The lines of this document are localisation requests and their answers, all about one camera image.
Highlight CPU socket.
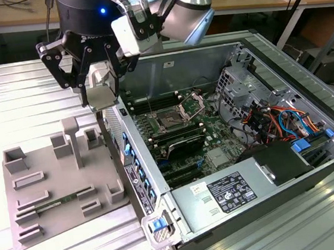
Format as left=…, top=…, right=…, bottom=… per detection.
left=152, top=106, right=188, bottom=132

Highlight open PC case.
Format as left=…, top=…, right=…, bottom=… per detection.
left=85, top=20, right=334, bottom=250

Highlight grey parts rack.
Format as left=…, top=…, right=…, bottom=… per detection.
left=0, top=111, right=135, bottom=250

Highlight silver chipset heatsink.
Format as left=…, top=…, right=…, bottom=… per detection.
left=206, top=148, right=231, bottom=170

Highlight green motherboard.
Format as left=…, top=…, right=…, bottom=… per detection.
left=123, top=83, right=253, bottom=194

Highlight orange data wire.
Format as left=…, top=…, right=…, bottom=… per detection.
left=302, top=110, right=327, bottom=134

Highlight black cable with brass sleeve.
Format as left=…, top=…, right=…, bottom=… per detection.
left=42, top=0, right=58, bottom=36

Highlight wooden desk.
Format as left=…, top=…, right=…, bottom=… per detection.
left=0, top=0, right=334, bottom=78

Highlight green RAM stick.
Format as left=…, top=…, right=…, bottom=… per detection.
left=34, top=192, right=81, bottom=211

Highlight black expansion slot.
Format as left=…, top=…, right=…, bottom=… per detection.
left=160, top=161, right=202, bottom=178
left=164, top=168, right=206, bottom=186

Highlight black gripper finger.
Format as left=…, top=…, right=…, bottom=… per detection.
left=102, top=39, right=142, bottom=101
left=34, top=34, right=100, bottom=112

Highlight silver metal drive cage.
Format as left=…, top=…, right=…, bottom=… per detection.
left=212, top=62, right=275, bottom=124

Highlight blue disk carrier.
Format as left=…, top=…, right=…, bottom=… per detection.
left=289, top=127, right=334, bottom=170

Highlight grey power supply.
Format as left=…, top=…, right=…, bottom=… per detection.
left=166, top=153, right=286, bottom=237

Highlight black camera cable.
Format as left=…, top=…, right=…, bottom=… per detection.
left=153, top=0, right=204, bottom=28

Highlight thin metal locking lever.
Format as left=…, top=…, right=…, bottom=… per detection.
left=145, top=93, right=153, bottom=115

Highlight black plastic shroud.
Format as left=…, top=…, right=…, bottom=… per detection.
left=234, top=138, right=317, bottom=192

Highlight black graphics card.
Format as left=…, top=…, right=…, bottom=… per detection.
left=165, top=134, right=206, bottom=163

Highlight metal socket cover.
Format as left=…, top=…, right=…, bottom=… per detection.
left=177, top=92, right=208, bottom=122

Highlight red and black wire bundle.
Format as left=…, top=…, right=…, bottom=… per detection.
left=241, top=102, right=295, bottom=148

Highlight black RAM slot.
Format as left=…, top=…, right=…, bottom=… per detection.
left=147, top=122, right=201, bottom=139
left=128, top=91, right=181, bottom=106
left=132, top=98, right=182, bottom=115
left=151, top=128, right=206, bottom=147

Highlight blue data wire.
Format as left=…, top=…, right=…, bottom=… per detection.
left=276, top=106, right=310, bottom=138

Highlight silver CPU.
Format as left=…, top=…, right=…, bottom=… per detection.
left=85, top=84, right=121, bottom=113

